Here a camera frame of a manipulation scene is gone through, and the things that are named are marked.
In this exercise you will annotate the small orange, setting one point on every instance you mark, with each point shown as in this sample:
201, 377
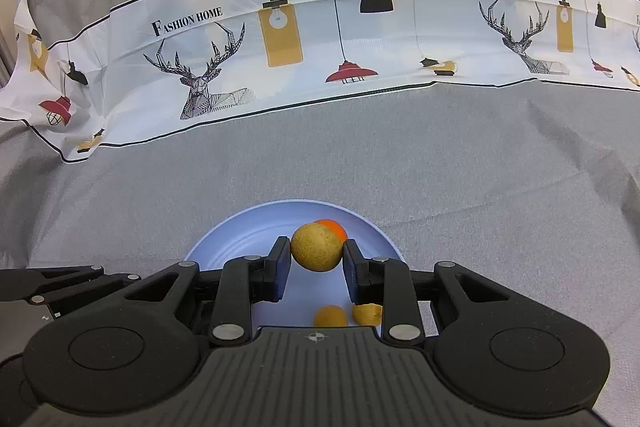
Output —
334, 228

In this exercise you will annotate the white deer print cloth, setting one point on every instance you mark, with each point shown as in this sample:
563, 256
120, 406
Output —
350, 37

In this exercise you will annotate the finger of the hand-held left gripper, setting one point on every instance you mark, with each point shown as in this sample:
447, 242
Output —
20, 282

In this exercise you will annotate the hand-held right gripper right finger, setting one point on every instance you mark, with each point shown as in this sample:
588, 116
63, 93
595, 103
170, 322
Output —
352, 274

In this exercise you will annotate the yellow-green round fruit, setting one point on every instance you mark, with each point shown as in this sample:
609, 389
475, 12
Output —
316, 247
330, 317

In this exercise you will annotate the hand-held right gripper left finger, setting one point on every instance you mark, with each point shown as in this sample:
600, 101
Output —
281, 274

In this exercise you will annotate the light blue plate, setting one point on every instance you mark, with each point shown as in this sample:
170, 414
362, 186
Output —
240, 237

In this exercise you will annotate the small yellow round fruit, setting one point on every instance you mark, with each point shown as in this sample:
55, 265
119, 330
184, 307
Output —
367, 313

